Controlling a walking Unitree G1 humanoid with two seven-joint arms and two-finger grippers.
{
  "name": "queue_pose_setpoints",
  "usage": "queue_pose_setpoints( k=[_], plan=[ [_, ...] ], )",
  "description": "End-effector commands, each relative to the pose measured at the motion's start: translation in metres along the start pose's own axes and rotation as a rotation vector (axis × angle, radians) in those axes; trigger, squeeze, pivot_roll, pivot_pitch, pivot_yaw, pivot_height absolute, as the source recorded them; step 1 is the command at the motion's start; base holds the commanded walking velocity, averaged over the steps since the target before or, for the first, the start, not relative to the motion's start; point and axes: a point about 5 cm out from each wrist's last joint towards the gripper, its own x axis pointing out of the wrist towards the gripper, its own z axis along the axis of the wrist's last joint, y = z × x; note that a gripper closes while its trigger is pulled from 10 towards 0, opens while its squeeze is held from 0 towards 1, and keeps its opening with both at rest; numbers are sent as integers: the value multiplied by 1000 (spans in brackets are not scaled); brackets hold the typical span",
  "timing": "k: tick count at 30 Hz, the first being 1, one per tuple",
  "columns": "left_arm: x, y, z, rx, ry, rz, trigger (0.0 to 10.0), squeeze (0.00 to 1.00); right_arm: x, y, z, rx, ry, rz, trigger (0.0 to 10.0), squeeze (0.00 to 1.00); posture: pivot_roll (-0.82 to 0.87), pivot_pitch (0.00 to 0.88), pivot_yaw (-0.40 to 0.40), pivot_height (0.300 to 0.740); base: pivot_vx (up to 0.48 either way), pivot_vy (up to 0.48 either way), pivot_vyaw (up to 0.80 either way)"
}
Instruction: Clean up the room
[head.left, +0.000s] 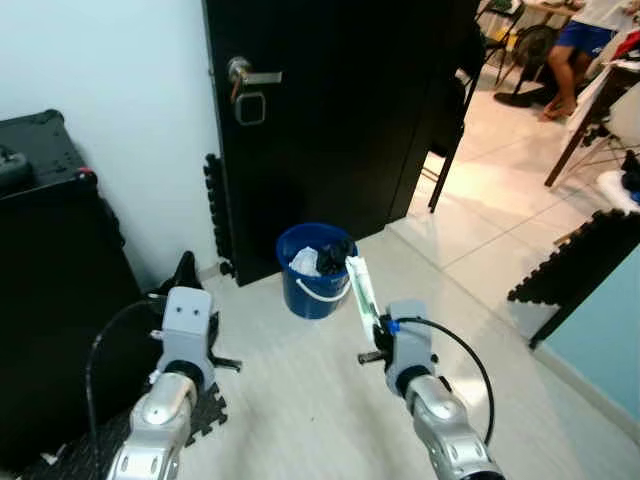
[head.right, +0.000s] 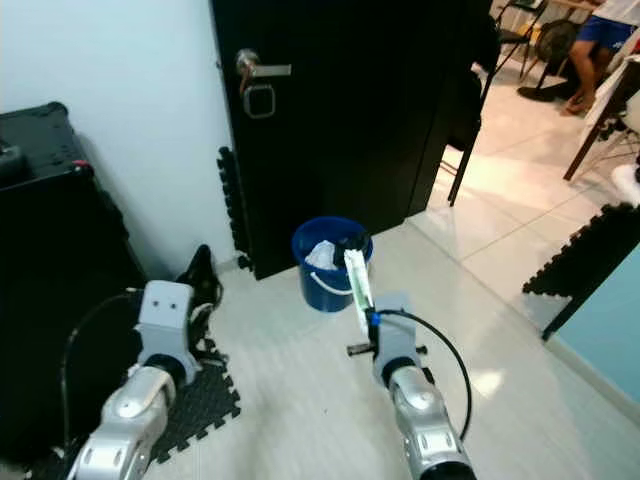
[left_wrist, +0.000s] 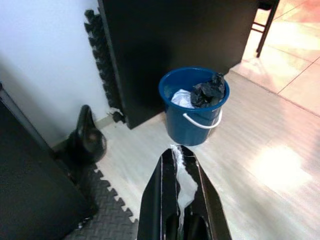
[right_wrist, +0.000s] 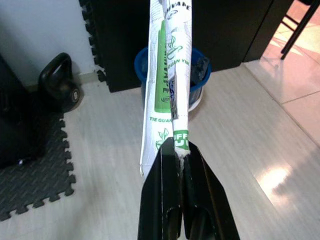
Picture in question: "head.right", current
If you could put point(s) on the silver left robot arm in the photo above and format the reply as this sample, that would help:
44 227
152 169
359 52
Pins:
130 420

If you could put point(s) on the black floor fan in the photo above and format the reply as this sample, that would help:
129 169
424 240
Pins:
555 42

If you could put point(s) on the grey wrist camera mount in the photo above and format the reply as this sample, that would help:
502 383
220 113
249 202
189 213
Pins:
165 320
395 330

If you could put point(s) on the black foam puzzle mat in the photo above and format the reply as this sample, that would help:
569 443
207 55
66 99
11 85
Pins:
210 400
590 250
232 210

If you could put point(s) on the black equipment case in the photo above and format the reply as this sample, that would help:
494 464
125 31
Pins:
60 250

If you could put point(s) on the black door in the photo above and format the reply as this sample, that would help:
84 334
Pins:
350 120

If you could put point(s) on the black chair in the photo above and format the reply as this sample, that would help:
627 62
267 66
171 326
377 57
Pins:
510 20

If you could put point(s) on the person in blue shorts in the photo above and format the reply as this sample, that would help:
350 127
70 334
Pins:
605 30

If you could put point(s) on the black door lock plate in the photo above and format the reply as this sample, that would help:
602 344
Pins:
259 102

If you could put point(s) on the black bag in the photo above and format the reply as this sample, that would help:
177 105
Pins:
205 275

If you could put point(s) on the crumpled white paper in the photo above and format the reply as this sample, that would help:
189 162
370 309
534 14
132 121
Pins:
320 256

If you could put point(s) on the black plastic rubbish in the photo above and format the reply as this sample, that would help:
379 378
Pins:
352 250

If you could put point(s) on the white chair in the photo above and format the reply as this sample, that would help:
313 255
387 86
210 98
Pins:
628 185

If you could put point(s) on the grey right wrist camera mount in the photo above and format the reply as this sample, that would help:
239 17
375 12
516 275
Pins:
395 330

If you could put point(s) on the black folding stand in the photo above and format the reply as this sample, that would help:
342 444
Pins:
480 85

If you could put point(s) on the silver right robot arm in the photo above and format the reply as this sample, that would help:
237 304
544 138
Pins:
425 420

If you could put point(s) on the wooden table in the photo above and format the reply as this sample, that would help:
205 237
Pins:
593 135

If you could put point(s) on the blue plastic bucket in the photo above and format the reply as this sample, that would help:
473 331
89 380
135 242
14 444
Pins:
325 295

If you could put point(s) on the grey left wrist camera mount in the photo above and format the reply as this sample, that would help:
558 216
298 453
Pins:
165 320

